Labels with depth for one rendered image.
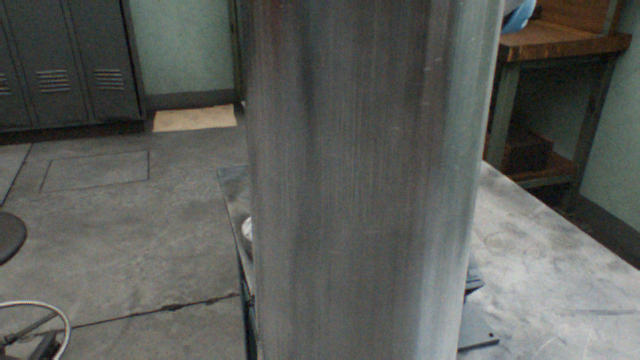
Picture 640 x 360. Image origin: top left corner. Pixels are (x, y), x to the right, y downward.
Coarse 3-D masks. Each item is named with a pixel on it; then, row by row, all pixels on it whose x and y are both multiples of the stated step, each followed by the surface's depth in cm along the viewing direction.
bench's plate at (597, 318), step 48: (240, 192) 103; (480, 192) 103; (240, 240) 88; (480, 240) 88; (528, 240) 88; (576, 240) 88; (480, 288) 77; (528, 288) 77; (576, 288) 77; (624, 288) 77; (528, 336) 68; (576, 336) 68; (624, 336) 69
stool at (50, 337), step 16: (0, 224) 127; (16, 224) 127; (0, 240) 121; (16, 240) 121; (0, 256) 116; (0, 304) 151; (16, 304) 152; (32, 304) 152; (48, 304) 151; (64, 320) 145; (16, 336) 141; (48, 336) 166; (64, 336) 140; (0, 352) 135; (48, 352) 167
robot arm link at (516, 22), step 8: (512, 0) 40; (520, 0) 40; (528, 0) 48; (504, 8) 43; (512, 8) 43; (520, 8) 48; (528, 8) 49; (504, 16) 49; (512, 16) 49; (520, 16) 49; (528, 16) 49; (504, 24) 50; (512, 24) 50; (520, 24) 50; (504, 32) 51; (512, 32) 52
